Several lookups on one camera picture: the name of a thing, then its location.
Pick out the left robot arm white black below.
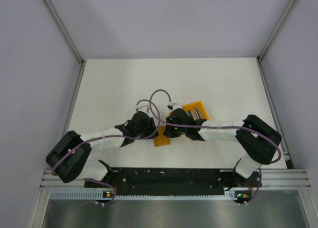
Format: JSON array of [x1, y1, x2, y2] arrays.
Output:
[[46, 110, 159, 187]]

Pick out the metal sheet front panel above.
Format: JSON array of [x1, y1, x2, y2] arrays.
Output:
[[43, 192, 309, 228]]

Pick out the yellow leather card holder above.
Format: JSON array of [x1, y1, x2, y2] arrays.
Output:
[[153, 126, 171, 147]]

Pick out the grey slotted cable duct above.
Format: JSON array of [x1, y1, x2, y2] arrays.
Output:
[[50, 190, 250, 201]]

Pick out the yellow plastic bin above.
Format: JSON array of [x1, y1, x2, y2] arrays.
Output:
[[167, 101, 210, 123]]

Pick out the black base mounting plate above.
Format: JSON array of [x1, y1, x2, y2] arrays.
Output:
[[84, 167, 261, 196]]

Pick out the credit cards in bin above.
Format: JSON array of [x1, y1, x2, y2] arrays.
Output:
[[187, 108, 203, 120]]

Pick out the aluminium frame post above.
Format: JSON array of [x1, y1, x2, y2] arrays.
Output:
[[257, 0, 299, 63], [42, 0, 84, 65]]

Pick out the aluminium frame rail front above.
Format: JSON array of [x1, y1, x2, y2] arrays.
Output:
[[39, 169, 313, 189]]

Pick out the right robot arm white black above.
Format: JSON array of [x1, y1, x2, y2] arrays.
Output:
[[163, 108, 282, 186]]

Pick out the aluminium frame post left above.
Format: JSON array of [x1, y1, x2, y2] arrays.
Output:
[[42, 0, 84, 65]]

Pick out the aluminium frame post right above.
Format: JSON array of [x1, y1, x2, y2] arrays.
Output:
[[257, 0, 299, 63]]

